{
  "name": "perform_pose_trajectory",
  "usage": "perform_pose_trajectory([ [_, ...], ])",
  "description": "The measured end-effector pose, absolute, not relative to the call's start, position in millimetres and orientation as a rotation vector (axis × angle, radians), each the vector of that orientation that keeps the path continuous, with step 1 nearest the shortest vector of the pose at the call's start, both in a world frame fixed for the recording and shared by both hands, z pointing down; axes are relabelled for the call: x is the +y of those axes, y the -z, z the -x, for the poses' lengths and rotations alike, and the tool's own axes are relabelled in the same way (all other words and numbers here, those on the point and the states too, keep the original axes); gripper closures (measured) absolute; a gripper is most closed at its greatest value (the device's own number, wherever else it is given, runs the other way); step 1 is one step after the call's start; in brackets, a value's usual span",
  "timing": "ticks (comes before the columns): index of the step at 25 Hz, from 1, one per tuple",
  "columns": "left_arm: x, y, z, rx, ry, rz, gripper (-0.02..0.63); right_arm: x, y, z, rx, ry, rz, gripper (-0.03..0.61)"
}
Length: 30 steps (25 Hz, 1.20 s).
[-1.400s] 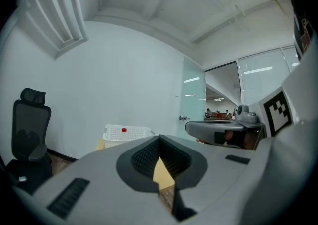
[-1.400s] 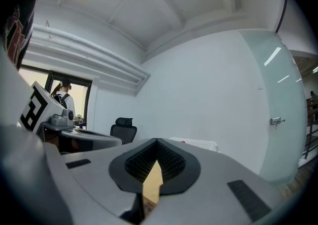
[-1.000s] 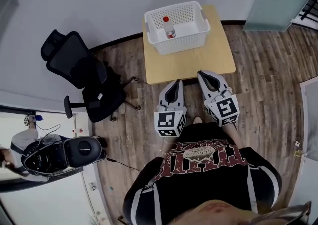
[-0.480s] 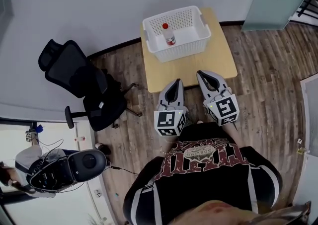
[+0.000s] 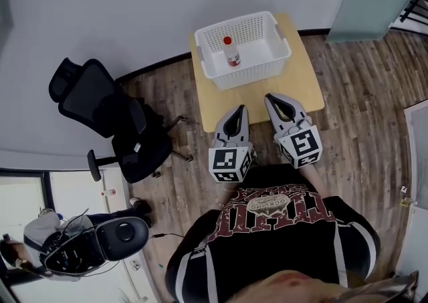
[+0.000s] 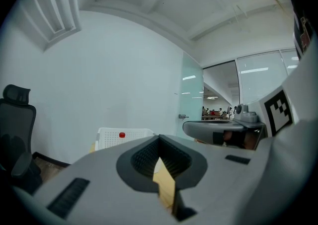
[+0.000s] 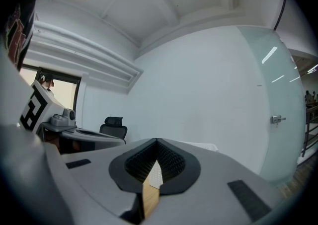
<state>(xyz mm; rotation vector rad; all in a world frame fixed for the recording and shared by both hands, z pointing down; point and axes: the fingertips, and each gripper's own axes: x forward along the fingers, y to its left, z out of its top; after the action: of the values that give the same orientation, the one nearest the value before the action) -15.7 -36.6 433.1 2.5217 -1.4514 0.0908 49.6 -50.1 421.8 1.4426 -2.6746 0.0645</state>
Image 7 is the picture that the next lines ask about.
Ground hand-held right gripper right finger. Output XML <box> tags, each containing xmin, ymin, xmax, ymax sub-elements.
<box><xmin>148</xmin><ymin>138</ymin><xmax>287</xmax><ymax>225</ymax></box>

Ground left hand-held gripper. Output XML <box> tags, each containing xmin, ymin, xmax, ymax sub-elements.
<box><xmin>18</xmin><ymin>79</ymin><xmax>127</xmax><ymax>150</ymax></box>

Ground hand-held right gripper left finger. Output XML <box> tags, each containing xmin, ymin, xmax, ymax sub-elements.
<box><xmin>43</xmin><ymin>138</ymin><xmax>159</xmax><ymax>225</ymax></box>

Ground black mesh office chair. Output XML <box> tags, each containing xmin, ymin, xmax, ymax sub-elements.
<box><xmin>99</xmin><ymin>116</ymin><xmax>128</xmax><ymax>143</ymax></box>

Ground light wooden table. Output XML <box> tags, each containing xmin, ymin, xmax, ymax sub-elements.
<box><xmin>142</xmin><ymin>178</ymin><xmax>160</xmax><ymax>220</ymax></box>

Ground black framed window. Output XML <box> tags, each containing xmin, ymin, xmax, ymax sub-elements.
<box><xmin>19</xmin><ymin>67</ymin><xmax>81</xmax><ymax>112</ymax></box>

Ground black metal railing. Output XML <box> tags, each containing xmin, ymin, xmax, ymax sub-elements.
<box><xmin>301</xmin><ymin>106</ymin><xmax>318</xmax><ymax>158</ymax></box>

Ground frosted glass door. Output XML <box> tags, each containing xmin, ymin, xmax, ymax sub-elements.
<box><xmin>235</xmin><ymin>25</ymin><xmax>307</xmax><ymax>185</ymax></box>

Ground person's black printed shirt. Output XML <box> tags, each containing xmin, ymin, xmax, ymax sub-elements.
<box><xmin>0</xmin><ymin>0</ymin><xmax>36</xmax><ymax>72</ymax></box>

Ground black ceiling conduit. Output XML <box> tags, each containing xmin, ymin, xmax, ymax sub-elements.
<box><xmin>273</xmin><ymin>0</ymin><xmax>288</xmax><ymax>31</ymax></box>

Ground metal door handle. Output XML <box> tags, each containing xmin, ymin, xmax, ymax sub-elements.
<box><xmin>270</xmin><ymin>115</ymin><xmax>287</xmax><ymax>128</ymax></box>

